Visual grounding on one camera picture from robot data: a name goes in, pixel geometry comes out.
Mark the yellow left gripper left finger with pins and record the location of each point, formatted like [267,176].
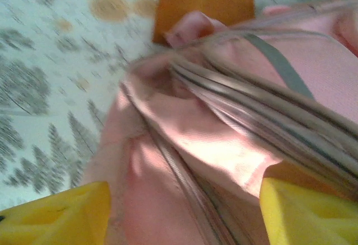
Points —
[56,219]

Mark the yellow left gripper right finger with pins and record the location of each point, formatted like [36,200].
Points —
[307,219]

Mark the pink student backpack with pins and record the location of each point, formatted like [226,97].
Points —
[209,144]

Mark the floral table cover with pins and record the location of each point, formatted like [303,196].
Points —
[42,46]

